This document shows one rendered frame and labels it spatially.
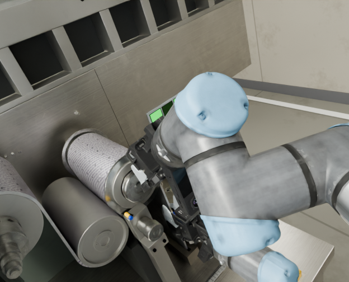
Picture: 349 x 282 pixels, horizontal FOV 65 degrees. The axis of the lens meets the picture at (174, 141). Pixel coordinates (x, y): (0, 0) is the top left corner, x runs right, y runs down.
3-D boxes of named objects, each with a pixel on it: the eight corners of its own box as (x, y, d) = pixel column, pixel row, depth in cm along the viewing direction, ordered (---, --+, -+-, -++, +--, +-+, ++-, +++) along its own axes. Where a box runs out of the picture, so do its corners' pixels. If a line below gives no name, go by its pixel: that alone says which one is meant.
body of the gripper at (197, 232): (190, 192, 67) (229, 213, 58) (198, 216, 72) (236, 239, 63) (167, 212, 64) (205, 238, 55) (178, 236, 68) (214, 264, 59)
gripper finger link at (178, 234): (174, 211, 72) (198, 226, 65) (176, 216, 73) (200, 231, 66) (161, 224, 70) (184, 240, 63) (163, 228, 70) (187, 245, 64)
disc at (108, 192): (123, 227, 62) (92, 180, 55) (122, 226, 63) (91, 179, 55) (169, 186, 69) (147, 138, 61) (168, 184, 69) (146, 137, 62)
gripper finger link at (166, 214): (158, 193, 73) (181, 207, 66) (164, 209, 76) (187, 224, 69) (149, 201, 72) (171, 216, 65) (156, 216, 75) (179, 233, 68)
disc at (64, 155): (79, 187, 81) (51, 148, 73) (78, 187, 81) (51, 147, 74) (118, 157, 87) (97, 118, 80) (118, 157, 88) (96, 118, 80)
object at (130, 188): (118, 188, 57) (144, 163, 60) (114, 184, 58) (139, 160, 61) (136, 209, 61) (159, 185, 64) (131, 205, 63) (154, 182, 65)
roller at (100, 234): (93, 278, 60) (67, 243, 54) (55, 225, 79) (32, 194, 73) (136, 239, 66) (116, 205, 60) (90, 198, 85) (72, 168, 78)
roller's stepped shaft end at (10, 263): (10, 290, 38) (-4, 276, 36) (2, 265, 42) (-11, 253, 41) (32, 272, 40) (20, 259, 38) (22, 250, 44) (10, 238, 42)
